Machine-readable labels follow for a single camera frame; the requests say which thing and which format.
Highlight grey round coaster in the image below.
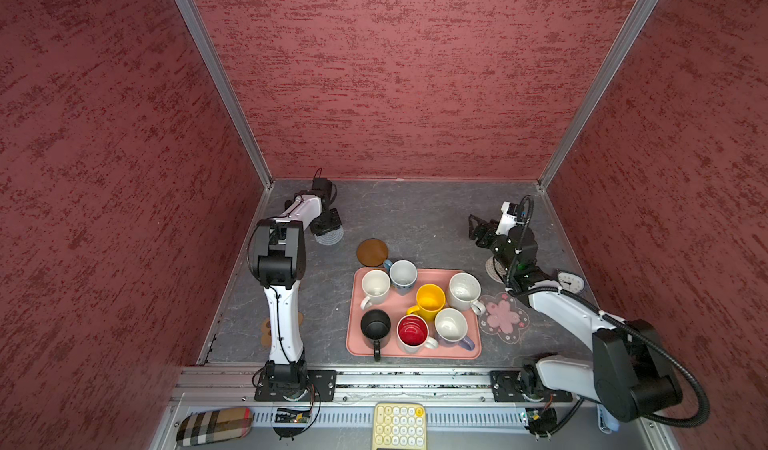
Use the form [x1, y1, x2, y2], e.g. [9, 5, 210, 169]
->
[315, 227, 344, 246]

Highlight woven tan round coaster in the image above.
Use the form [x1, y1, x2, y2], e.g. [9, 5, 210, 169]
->
[485, 256, 507, 285]

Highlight brown paw print coaster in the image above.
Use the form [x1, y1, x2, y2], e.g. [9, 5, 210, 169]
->
[261, 312, 304, 348]

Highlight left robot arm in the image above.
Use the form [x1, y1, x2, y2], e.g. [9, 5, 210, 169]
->
[246, 185, 343, 400]

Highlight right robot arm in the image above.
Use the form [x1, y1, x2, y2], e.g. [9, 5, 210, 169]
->
[468, 198, 709, 427]

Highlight dark brown round coaster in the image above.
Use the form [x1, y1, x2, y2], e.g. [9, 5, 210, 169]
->
[356, 238, 389, 267]

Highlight pink flower coaster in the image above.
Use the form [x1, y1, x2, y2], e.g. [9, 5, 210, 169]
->
[478, 292, 531, 345]

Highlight white mug back right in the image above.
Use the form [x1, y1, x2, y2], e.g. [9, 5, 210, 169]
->
[447, 272, 486, 316]

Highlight white mug back left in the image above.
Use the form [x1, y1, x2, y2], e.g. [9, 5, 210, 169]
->
[360, 270, 391, 310]

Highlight yellow mug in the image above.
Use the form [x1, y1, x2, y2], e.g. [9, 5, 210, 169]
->
[406, 284, 446, 322]

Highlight light blue patterned mug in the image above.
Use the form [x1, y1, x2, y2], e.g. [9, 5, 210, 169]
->
[383, 259, 418, 295]

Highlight small green alarm clock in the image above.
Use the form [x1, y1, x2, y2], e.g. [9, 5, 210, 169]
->
[556, 271, 586, 295]

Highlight pink plastic tray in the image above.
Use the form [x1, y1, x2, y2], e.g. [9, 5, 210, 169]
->
[346, 268, 482, 360]

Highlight black mug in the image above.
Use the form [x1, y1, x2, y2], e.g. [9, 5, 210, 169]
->
[360, 309, 391, 362]

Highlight red interior white mug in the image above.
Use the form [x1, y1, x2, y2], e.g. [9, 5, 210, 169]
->
[396, 314, 439, 355]

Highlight yellow calculator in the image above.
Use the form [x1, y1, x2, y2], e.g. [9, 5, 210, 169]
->
[371, 402, 427, 450]

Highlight light blue small device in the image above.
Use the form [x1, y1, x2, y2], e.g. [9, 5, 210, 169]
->
[596, 405, 620, 435]

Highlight plaid glasses case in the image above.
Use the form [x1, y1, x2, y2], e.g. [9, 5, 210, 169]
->
[176, 407, 254, 447]

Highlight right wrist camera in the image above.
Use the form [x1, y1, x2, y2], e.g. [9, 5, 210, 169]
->
[496, 198, 530, 235]

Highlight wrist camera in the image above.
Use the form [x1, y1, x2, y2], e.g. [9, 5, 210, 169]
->
[310, 177, 337, 209]
[496, 198, 530, 235]

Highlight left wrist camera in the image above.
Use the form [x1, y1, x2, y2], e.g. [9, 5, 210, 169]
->
[310, 177, 337, 209]

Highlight white mug purple handle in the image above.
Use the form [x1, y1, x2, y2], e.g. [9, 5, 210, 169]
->
[434, 308, 476, 351]

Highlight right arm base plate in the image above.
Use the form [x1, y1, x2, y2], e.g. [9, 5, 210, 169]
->
[489, 370, 574, 404]

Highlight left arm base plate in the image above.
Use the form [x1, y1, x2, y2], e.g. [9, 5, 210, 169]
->
[253, 369, 338, 403]

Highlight black corrugated cable hose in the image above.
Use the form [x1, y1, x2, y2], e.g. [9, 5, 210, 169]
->
[506, 194, 712, 429]

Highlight aluminium front rail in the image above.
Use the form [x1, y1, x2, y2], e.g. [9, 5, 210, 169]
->
[170, 365, 658, 406]

